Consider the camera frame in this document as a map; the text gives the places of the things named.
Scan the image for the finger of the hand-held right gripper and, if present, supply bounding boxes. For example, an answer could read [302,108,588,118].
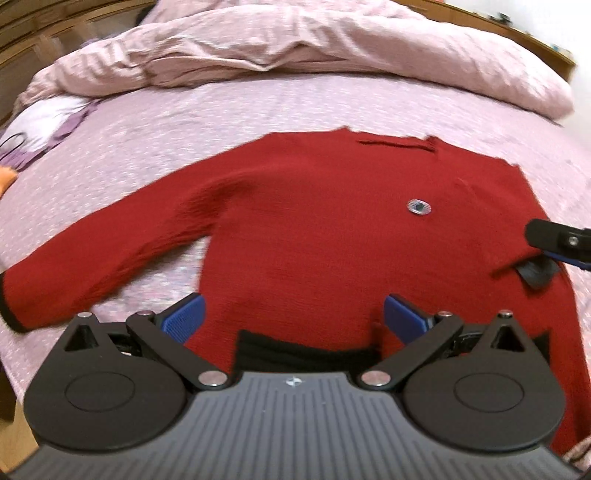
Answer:
[525,218,591,273]

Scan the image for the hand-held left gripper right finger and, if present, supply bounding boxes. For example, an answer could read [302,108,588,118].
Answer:
[358,293,543,388]

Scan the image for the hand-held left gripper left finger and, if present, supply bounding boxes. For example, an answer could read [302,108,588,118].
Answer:
[62,293,232,388]

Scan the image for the red knit cardigan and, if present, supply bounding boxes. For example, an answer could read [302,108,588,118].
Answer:
[0,128,588,459]

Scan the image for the wooden headboard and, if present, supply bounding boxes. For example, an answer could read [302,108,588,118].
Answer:
[0,0,155,125]
[409,0,579,86]

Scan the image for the white purple pillow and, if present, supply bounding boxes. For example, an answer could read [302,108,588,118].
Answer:
[0,99,100,171]

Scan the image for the pink quilt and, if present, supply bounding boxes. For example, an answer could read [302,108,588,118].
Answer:
[14,0,575,124]

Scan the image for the black cord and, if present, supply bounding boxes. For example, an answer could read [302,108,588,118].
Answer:
[0,132,29,160]

